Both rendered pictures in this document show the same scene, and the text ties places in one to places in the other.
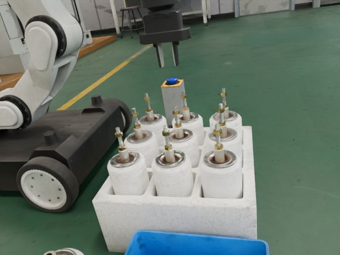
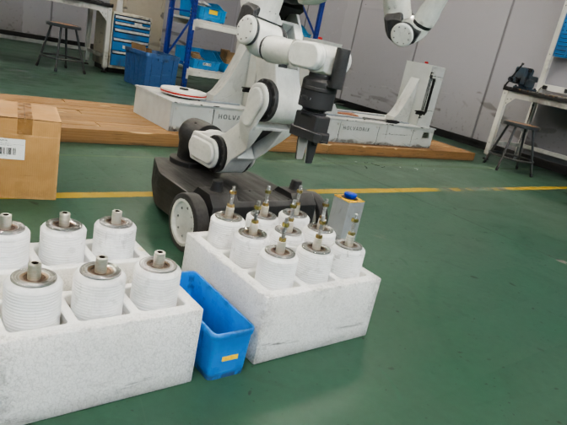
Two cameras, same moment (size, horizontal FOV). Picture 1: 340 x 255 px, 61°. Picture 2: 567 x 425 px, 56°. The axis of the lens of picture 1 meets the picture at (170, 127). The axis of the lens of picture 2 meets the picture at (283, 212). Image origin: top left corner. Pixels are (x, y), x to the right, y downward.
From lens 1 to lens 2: 0.87 m
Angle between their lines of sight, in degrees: 31
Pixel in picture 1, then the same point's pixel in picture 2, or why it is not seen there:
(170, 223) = (218, 282)
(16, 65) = not seen: hidden behind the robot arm
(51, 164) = (197, 203)
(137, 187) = (219, 243)
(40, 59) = (248, 115)
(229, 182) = (268, 270)
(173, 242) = (207, 294)
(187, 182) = (250, 258)
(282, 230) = (307, 370)
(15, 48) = not seen: hidden behind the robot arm
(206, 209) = (240, 280)
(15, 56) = not seen: hidden behind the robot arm
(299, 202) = (359, 374)
